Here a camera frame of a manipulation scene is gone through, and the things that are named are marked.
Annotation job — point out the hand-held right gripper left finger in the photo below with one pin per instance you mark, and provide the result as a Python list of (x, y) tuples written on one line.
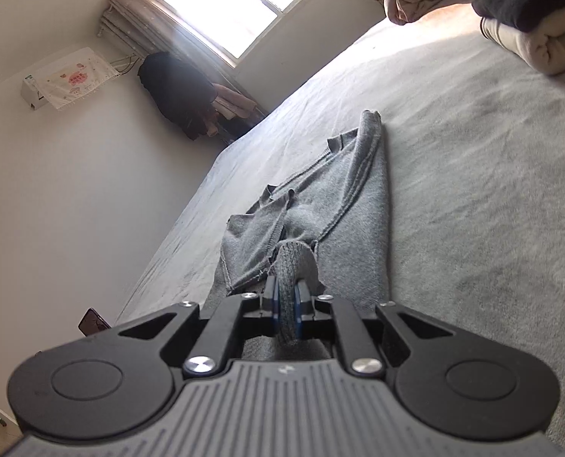
[(272, 307)]

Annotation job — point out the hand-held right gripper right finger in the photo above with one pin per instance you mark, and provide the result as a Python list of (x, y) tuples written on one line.
[(303, 309)]

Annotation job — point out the grey knitted sweater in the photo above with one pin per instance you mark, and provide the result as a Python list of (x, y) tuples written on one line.
[(349, 209)]

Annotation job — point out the hanging pink clothes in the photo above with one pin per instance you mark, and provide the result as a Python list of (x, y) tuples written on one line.
[(230, 102)]

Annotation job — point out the hanging dark clothes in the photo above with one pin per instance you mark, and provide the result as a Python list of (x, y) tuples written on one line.
[(173, 85)]

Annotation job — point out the black smartphone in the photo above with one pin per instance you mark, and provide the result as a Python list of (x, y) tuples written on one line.
[(92, 323)]

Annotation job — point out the window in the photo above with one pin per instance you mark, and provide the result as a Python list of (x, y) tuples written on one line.
[(225, 4)]

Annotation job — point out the folded beige garment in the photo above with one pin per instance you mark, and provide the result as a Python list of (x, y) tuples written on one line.
[(549, 47)]

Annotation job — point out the covered wall air conditioner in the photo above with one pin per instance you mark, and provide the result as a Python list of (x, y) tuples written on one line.
[(72, 78)]

